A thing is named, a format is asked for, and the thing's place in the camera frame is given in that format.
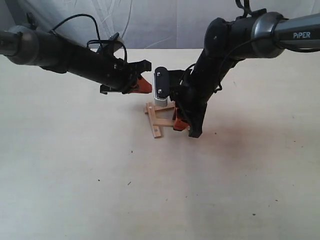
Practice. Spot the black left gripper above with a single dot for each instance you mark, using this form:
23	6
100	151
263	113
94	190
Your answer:
129	80

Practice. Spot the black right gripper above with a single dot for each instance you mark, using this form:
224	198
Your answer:
189	112

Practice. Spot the wooden stick with end hole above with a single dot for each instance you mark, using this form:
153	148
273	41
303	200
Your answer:
162	110

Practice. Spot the wooden stick with two holes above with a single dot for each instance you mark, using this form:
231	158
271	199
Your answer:
151	110

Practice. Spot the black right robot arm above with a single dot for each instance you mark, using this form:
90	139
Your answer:
226	43

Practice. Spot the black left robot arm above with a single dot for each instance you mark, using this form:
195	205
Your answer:
52	52

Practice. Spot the white backdrop curtain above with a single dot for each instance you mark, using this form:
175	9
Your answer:
142	24

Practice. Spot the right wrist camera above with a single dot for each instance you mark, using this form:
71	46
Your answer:
161	86

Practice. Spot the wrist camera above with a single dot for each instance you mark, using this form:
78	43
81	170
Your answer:
116	42
161	86

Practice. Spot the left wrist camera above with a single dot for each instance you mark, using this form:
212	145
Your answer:
116	42

